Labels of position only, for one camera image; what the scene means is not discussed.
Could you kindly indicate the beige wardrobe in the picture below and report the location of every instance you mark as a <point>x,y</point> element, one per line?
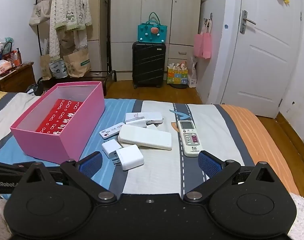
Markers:
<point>127,17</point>

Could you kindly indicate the small white remote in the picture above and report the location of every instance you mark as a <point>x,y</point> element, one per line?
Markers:
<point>111,130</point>

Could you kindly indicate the white paper slip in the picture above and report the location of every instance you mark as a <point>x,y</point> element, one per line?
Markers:
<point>129,157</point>

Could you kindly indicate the red box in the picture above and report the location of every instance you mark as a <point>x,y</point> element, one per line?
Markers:
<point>8,55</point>

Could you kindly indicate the white device with red mark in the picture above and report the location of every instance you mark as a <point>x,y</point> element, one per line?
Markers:
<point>142,116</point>

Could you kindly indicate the white door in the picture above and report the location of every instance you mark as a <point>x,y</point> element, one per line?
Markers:
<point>267,67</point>

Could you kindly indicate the wooden nightstand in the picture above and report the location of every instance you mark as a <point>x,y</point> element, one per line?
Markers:
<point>14,78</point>

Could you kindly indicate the wall hook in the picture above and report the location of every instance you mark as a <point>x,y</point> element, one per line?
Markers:
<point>208,21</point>

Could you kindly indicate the black clothes rack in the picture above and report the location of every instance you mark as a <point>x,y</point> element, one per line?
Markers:
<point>108,30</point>

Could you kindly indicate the grey printed plastic bag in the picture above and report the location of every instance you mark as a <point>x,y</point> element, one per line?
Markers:
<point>57,68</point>

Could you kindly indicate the black suitcase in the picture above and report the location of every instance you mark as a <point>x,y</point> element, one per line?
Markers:
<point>148,65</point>

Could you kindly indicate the red printed flat case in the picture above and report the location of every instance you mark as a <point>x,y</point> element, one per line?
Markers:
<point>59,117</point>

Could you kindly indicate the dark bag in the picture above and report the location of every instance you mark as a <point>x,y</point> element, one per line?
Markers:
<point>38,87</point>

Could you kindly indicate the striped bed sheet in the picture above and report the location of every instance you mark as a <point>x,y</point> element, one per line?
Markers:
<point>157,177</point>

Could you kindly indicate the pink paper bag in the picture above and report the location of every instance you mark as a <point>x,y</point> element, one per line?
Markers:
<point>203,45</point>

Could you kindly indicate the large brown paper bag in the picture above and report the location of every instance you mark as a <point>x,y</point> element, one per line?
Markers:
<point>78,63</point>

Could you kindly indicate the pink cardboard box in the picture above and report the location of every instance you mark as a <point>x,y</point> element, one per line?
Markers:
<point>66,145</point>

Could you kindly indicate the colourful tissue box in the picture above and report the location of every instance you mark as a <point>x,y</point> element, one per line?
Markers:
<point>177,76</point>

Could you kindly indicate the white fluffy cloth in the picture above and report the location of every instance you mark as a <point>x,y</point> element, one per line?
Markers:
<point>302,205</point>

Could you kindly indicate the white fleece cardigan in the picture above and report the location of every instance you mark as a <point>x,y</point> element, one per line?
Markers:
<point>69,5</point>

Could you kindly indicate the white plastic bag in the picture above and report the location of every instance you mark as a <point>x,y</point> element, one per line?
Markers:
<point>192,75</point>

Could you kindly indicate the white remote purple buttons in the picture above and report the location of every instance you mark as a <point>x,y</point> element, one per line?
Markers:
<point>188,140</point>

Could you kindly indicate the orange bottle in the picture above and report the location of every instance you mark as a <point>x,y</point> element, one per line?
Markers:
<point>16,57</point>

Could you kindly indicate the white power bank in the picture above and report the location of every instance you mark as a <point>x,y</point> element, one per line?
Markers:
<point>147,137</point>

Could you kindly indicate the small white charger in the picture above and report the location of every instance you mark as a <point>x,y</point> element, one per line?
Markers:
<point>110,148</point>

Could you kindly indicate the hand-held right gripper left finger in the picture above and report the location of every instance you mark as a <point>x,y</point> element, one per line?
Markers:
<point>91,162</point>

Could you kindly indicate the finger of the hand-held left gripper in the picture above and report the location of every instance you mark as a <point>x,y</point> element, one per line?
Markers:
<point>6,167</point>

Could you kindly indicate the small brown paper bag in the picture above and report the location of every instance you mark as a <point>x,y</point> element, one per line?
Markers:
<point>44,66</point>

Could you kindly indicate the teal tote bag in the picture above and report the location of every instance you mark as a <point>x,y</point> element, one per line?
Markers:
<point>152,31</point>

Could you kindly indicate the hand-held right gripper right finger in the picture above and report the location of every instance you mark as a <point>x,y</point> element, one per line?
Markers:
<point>209,165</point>

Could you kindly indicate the canvas tote bag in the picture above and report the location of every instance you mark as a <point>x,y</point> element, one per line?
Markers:
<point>39,12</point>

